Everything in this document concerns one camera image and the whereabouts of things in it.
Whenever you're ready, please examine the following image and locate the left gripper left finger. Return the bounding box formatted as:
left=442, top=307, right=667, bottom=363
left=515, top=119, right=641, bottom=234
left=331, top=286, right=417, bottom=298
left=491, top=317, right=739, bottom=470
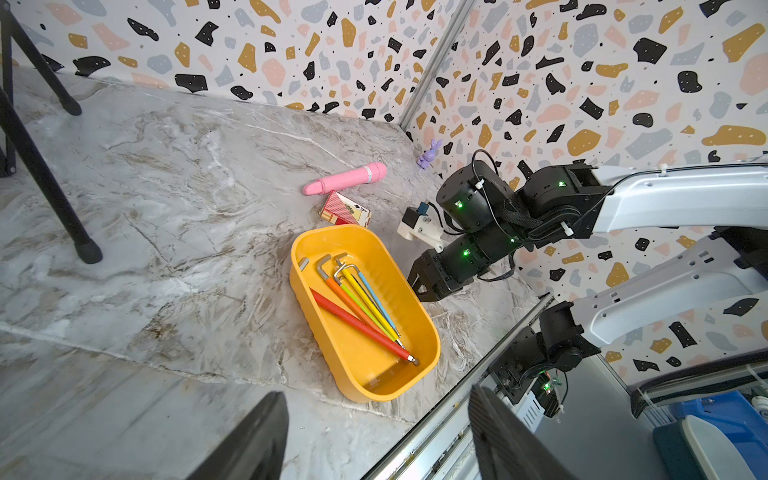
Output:
left=188, top=391, right=289, bottom=480

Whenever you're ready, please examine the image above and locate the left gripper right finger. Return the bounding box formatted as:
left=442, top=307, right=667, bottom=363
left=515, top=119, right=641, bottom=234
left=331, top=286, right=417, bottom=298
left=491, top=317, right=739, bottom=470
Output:
left=468, top=385, right=575, bottom=480

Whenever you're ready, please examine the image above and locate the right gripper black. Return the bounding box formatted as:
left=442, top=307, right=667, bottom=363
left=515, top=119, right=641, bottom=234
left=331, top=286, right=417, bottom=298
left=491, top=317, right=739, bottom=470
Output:
left=407, top=230, right=522, bottom=302

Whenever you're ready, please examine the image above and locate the blue hex key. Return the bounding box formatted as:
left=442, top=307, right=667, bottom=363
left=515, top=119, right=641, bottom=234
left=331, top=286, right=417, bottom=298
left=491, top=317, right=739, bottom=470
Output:
left=338, top=261, right=400, bottom=337

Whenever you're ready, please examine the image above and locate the yellow hex key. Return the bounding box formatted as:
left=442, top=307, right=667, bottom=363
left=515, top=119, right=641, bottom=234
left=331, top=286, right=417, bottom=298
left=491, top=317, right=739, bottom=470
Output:
left=334, top=253, right=403, bottom=347

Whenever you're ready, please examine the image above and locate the orange hex key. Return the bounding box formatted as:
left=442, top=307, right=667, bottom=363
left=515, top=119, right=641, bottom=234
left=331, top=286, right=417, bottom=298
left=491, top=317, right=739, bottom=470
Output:
left=316, top=254, right=382, bottom=334

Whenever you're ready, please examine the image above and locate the red hex key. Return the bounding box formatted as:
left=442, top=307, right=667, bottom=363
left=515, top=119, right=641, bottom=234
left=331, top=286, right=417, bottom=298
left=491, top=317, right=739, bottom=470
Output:
left=311, top=289, right=420, bottom=366

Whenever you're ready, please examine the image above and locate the yellow plastic storage box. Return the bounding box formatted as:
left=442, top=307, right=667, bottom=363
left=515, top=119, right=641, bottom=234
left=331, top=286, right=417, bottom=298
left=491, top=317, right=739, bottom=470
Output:
left=290, top=225, right=441, bottom=403

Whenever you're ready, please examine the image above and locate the green hex key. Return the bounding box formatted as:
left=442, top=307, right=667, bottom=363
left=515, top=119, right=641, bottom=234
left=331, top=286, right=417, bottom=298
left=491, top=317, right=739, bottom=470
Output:
left=338, top=281, right=395, bottom=341

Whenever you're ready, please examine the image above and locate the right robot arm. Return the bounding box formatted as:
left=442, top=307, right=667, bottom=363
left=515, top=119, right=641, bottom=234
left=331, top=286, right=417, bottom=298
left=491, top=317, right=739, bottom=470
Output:
left=399, top=150, right=767, bottom=402

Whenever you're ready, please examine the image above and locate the small purple toy figure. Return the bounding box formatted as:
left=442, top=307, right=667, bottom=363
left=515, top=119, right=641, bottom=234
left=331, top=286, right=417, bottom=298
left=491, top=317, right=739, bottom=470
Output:
left=416, top=140, right=442, bottom=170

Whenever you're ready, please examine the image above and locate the pink cylindrical tube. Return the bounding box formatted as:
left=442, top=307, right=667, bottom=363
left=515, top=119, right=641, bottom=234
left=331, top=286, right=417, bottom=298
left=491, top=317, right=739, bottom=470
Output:
left=302, top=162, right=387, bottom=196

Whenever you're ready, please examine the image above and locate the blue white bin outside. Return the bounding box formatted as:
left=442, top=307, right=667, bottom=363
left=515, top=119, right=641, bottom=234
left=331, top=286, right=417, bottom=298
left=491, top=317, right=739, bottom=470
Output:
left=652, top=391, right=767, bottom=479

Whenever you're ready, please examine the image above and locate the black perforated music stand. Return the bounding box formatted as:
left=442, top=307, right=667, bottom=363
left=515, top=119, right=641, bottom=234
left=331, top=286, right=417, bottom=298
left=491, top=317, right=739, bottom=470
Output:
left=1, top=1, right=103, bottom=264

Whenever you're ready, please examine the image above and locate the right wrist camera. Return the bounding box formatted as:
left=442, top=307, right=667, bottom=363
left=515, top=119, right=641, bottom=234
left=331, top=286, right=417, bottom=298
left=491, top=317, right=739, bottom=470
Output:
left=397, top=202, right=446, bottom=253

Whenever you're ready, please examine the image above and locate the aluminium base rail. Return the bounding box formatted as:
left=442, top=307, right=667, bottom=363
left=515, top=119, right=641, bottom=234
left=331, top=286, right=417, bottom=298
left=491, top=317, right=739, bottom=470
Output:
left=363, top=293, right=553, bottom=479

